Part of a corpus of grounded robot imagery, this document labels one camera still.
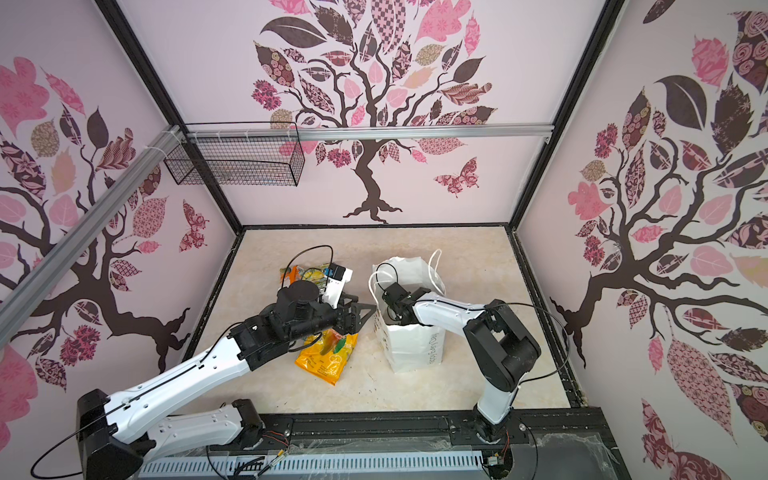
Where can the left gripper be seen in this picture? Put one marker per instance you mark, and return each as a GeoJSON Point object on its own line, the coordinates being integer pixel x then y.
{"type": "Point", "coordinates": [353, 325]}

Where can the Foxs candy packet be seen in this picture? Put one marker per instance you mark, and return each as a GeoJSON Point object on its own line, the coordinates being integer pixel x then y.
{"type": "Point", "coordinates": [315, 274]}

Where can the orange yellow snack packet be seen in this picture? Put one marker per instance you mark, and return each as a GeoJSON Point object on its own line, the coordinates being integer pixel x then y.
{"type": "Point", "coordinates": [327, 357]}

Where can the white paper bag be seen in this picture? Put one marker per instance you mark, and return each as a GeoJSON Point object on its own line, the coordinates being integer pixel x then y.
{"type": "Point", "coordinates": [407, 347]}

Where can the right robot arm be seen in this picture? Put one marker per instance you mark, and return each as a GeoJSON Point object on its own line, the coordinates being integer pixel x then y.
{"type": "Point", "coordinates": [503, 348]}

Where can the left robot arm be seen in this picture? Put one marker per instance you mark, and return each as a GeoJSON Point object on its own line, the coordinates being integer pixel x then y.
{"type": "Point", "coordinates": [121, 432]}

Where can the white vent strip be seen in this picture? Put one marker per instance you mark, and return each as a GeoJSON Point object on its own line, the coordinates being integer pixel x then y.
{"type": "Point", "coordinates": [391, 465]}

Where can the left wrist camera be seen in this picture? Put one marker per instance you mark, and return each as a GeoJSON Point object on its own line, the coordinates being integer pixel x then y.
{"type": "Point", "coordinates": [336, 277]}

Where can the back aluminium rail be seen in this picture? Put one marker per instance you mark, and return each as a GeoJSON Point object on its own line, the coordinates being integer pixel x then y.
{"type": "Point", "coordinates": [369, 133]}

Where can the aluminium rail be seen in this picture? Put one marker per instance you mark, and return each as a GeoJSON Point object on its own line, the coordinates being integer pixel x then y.
{"type": "Point", "coordinates": [18, 307]}
{"type": "Point", "coordinates": [369, 133]}

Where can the black wire basket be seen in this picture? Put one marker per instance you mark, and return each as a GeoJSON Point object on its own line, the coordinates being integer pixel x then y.
{"type": "Point", "coordinates": [262, 153]}

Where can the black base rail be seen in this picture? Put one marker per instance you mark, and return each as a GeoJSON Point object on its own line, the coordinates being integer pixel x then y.
{"type": "Point", "coordinates": [538, 444]}

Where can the left aluminium rail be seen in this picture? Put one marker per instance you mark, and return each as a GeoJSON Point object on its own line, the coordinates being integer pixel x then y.
{"type": "Point", "coordinates": [18, 307]}

